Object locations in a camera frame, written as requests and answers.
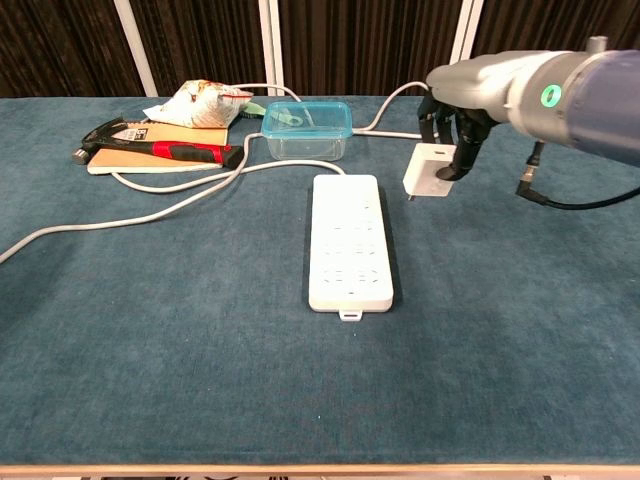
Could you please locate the robot right five-finger hand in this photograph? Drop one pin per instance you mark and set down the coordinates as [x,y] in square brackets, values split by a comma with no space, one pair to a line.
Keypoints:
[480,80]

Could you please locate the white power adapter plug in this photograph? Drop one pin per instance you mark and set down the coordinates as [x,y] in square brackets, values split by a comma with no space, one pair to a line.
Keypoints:
[425,172]

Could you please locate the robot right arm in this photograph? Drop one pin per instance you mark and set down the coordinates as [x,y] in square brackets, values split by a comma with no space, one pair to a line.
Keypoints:
[600,100]

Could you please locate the clear container with blue rim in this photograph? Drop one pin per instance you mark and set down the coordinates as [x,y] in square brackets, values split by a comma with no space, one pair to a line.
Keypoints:
[307,145]

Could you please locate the white power strip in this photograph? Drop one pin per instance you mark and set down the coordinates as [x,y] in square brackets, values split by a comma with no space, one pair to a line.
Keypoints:
[350,250]

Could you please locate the light green plastic brush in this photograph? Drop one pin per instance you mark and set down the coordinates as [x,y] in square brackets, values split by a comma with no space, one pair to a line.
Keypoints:
[252,111]

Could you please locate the white snack bag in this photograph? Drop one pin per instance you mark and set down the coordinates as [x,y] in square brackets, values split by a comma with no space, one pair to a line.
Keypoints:
[200,107]

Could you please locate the black and red hammer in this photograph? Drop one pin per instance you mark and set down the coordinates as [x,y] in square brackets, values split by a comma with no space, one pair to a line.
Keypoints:
[185,150]

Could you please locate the brown kraft notebook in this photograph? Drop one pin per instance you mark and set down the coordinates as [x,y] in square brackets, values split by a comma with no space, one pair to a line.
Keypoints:
[140,164]

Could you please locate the teal carpet table mat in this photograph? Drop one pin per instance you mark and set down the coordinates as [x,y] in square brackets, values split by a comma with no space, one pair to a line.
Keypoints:
[200,325]

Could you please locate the dark screen panel white frame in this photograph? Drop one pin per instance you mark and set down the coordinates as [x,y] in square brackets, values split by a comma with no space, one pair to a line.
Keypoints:
[50,45]
[200,45]
[375,40]
[550,20]

